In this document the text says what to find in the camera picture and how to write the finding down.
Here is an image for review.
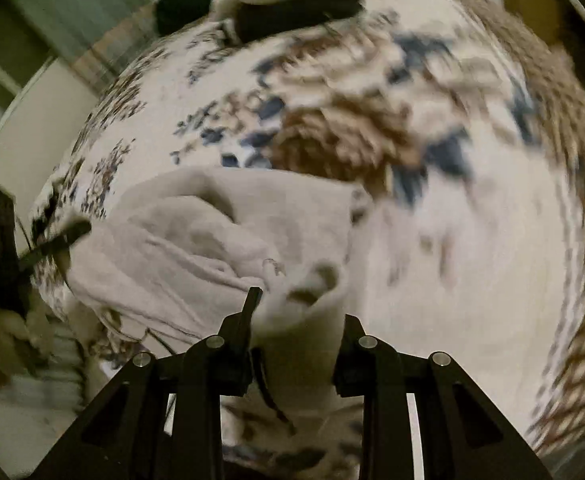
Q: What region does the black folded garment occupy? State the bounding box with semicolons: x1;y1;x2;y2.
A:
233;0;363;44

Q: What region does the floral bed blanket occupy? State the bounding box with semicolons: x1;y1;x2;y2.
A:
32;0;584;454

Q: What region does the window with white frame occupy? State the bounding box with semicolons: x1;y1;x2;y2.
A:
0;24;59;162

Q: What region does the beige long-sleeve shirt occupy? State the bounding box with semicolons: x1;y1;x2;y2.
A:
66;167;371;416

